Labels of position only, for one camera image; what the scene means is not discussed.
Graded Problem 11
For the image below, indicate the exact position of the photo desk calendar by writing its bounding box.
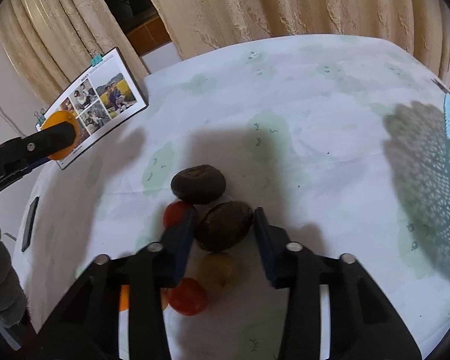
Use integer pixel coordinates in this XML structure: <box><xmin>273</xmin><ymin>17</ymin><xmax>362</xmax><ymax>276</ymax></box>
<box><xmin>35</xmin><ymin>47</ymin><xmax>149</xmax><ymax>170</ymax></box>

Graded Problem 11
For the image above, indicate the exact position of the red cherry tomato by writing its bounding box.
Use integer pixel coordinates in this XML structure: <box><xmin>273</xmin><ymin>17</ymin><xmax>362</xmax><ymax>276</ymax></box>
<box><xmin>167</xmin><ymin>277</ymin><xmax>208</xmax><ymax>316</ymax></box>
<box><xmin>163</xmin><ymin>200</ymin><xmax>191</xmax><ymax>229</ymax></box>

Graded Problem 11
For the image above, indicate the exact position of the dark wooden-framed window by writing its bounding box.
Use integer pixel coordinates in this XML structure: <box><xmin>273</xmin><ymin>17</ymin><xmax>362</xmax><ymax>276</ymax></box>
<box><xmin>94</xmin><ymin>0</ymin><xmax>173</xmax><ymax>55</ymax></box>

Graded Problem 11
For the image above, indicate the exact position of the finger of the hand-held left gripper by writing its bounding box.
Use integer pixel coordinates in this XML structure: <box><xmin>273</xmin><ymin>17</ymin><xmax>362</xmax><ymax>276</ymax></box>
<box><xmin>0</xmin><ymin>123</ymin><xmax>80</xmax><ymax>174</ymax></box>
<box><xmin>0</xmin><ymin>155</ymin><xmax>50</xmax><ymax>199</ymax></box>

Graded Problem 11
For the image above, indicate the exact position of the wide beige embossed curtain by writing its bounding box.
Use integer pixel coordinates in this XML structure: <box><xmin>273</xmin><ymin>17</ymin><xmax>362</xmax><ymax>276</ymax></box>
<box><xmin>137</xmin><ymin>0</ymin><xmax>450</xmax><ymax>83</ymax></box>

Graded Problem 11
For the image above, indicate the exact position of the black phone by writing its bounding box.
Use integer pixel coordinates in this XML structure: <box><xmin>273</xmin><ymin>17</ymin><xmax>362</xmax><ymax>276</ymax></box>
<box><xmin>20</xmin><ymin>196</ymin><xmax>40</xmax><ymax>253</ymax></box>

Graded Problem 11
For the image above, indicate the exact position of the orange tangerine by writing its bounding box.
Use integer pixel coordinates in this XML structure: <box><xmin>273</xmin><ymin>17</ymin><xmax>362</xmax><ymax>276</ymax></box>
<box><xmin>42</xmin><ymin>110</ymin><xmax>80</xmax><ymax>161</ymax></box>
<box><xmin>119</xmin><ymin>284</ymin><xmax>169</xmax><ymax>312</ymax></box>

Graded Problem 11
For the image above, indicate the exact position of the dark brown passion fruit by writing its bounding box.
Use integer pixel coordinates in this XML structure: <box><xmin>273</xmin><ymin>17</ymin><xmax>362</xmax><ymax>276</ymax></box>
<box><xmin>170</xmin><ymin>164</ymin><xmax>227</xmax><ymax>205</ymax></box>
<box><xmin>193</xmin><ymin>201</ymin><xmax>254</xmax><ymax>253</ymax></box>

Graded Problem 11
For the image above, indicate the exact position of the person's left hand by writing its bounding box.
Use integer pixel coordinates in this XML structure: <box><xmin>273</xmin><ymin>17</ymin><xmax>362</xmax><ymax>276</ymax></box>
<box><xmin>0</xmin><ymin>214</ymin><xmax>28</xmax><ymax>328</ymax></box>

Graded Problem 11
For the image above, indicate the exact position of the small tan round fruit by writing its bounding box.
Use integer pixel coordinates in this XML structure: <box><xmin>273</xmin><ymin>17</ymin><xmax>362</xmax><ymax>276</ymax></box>
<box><xmin>199</xmin><ymin>252</ymin><xmax>236</xmax><ymax>293</ymax></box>

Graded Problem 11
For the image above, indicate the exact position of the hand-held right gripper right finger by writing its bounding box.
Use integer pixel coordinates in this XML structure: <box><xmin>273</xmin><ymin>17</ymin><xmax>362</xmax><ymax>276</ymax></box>
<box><xmin>253</xmin><ymin>207</ymin><xmax>422</xmax><ymax>360</ymax></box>

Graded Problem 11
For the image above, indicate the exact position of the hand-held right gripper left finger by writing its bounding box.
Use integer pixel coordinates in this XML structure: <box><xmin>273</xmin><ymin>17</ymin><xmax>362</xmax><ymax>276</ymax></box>
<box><xmin>30</xmin><ymin>207</ymin><xmax>198</xmax><ymax>360</ymax></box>

